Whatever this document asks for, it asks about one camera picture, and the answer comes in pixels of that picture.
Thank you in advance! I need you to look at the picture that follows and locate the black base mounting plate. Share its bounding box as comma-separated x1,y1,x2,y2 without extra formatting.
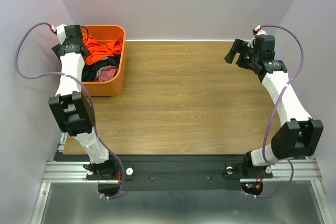
83,155,272,195

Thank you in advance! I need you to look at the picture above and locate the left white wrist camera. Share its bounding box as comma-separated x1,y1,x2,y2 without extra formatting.
50,24,67,44

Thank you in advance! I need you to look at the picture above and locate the dusty pink garment in basket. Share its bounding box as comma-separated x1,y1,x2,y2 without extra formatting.
95,65,118,82

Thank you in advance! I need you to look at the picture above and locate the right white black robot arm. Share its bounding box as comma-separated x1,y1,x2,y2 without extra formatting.
225,33,323,176

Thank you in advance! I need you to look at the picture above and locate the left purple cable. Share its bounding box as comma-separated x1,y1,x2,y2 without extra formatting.
15,22,124,200

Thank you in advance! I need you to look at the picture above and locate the orange plastic laundry basket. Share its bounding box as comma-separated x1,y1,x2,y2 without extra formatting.
81,25,127,97

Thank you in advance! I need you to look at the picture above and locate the black garment in basket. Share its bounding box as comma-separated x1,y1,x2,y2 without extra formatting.
82,55,121,82

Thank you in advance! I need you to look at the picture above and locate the aluminium extrusion rail frame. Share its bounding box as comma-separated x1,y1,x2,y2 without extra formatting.
31,134,334,223

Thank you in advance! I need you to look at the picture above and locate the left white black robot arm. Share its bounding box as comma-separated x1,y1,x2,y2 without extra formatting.
48,24,117,179

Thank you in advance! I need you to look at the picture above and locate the orange t shirt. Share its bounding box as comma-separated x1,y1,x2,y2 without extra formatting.
83,36,123,65

